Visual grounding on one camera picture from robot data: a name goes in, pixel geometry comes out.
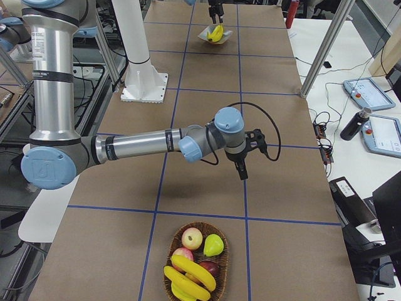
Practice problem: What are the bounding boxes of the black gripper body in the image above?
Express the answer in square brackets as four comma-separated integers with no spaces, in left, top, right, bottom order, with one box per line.
[225,149,247,162]
[208,0,224,13]

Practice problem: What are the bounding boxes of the greenish yellow banana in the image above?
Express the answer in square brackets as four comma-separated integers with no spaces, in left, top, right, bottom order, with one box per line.
[206,25,222,43]

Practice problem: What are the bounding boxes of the yellow banana with dark tip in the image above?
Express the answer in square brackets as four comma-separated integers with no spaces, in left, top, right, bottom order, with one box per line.
[207,24,224,43]

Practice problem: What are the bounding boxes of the large yellow banana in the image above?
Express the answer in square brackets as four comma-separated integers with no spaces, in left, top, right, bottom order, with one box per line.
[170,255,216,292]

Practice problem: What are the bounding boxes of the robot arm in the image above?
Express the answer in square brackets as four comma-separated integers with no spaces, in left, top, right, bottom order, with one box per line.
[21,1,250,190]

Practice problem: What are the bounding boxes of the grey square plate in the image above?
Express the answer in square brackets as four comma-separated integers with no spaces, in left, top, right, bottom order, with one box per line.
[197,25,233,45]

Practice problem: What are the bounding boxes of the wicker fruit basket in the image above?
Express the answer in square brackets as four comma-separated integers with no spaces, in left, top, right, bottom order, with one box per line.
[164,221,229,300]

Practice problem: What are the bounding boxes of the yellow banana at basket front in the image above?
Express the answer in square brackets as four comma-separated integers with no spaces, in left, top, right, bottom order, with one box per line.
[164,266,211,300]

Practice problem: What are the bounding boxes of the red cylinder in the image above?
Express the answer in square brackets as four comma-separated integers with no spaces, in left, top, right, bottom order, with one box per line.
[285,0,299,29]

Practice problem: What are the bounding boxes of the green pear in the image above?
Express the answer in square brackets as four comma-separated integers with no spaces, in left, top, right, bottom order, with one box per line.
[203,234,224,257]

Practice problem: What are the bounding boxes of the orange circuit board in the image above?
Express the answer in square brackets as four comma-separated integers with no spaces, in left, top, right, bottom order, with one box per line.
[313,124,326,139]

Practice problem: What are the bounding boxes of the pink peach apple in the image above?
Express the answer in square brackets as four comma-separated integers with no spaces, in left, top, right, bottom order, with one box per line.
[181,227,203,251]

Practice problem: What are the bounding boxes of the red pink apple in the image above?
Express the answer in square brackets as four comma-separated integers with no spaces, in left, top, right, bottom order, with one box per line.
[171,247,195,273]

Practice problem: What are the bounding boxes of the dark red apple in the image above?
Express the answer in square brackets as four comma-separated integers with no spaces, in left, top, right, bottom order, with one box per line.
[199,260,220,277]

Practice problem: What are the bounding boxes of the black water bottle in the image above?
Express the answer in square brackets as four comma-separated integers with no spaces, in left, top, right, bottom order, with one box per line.
[340,107,372,141]

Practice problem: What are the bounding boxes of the black box with label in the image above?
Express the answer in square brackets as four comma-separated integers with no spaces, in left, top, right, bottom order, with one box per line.
[328,177,382,248]

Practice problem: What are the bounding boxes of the teach pendant far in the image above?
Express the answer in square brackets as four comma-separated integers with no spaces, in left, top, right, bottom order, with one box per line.
[343,78,395,112]

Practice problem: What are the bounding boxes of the teach pendant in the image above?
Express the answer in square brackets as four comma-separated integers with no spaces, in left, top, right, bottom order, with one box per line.
[361,115,400,158]
[343,78,395,112]

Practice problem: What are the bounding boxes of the teach pendant near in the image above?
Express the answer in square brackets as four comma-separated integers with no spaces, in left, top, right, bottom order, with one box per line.
[361,115,400,158]

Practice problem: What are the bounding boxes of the black computer monitor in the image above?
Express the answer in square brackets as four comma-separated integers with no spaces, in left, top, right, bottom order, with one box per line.
[353,172,400,278]

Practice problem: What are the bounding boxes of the white table extension panel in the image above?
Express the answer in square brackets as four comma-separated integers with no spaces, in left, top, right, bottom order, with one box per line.
[18,176,79,243]

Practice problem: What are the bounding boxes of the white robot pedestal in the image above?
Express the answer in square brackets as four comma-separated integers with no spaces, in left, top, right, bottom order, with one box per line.
[112,1,169,103]

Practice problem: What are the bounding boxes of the aluminium frame post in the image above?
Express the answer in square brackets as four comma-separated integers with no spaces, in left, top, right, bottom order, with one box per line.
[300,0,355,98]

